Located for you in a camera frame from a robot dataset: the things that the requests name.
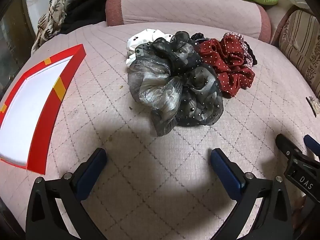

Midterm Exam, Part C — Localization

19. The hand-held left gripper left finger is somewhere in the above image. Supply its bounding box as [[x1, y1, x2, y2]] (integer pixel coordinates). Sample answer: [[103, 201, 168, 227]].
[[26, 148, 108, 240]]

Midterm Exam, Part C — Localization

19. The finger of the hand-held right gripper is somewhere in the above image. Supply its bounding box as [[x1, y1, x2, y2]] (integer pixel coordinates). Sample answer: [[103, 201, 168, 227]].
[[276, 134, 304, 160], [303, 134, 320, 157]]

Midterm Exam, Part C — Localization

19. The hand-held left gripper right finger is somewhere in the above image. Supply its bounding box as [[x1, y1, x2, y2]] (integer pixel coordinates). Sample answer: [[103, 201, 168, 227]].
[[210, 148, 294, 240]]

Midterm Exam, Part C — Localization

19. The red cardboard box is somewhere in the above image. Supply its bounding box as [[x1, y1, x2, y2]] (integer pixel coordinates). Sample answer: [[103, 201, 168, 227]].
[[0, 44, 87, 175]]

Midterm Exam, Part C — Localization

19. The red white-dotted scrunchie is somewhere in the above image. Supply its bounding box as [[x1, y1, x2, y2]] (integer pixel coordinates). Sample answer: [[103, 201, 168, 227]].
[[197, 35, 255, 98]]

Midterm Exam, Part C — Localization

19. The grey black organza scrunchie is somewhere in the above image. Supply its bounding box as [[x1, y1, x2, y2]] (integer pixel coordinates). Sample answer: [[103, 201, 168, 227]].
[[127, 31, 224, 137]]

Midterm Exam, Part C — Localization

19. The red white plaid scrunchie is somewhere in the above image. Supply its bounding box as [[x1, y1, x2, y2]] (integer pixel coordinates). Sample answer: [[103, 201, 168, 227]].
[[224, 31, 253, 68]]

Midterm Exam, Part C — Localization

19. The white black-dotted scrunchie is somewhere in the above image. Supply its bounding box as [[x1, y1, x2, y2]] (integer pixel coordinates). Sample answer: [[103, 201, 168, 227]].
[[125, 29, 173, 67]]

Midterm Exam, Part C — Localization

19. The small gold hair clip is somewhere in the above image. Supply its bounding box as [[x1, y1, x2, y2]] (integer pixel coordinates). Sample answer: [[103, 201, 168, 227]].
[[306, 96, 320, 117]]

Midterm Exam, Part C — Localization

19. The striped beige cushion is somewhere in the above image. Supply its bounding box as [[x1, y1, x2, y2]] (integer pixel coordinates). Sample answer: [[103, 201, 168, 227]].
[[277, 9, 320, 98]]

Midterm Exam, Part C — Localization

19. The black cloth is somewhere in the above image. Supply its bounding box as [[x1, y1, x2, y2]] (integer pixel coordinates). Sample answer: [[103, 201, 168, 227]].
[[59, 0, 120, 34]]

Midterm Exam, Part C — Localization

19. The beige leaf-print cloth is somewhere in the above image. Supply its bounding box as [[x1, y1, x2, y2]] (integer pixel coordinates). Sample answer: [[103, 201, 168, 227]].
[[31, 0, 68, 54]]

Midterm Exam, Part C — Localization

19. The wooden glass-door cabinet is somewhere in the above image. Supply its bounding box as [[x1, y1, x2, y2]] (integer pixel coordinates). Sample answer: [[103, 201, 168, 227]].
[[0, 0, 33, 90]]

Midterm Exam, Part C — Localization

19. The pink bolster pillow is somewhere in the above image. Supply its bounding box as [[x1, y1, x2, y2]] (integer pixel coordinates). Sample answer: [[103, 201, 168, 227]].
[[105, 0, 272, 44]]

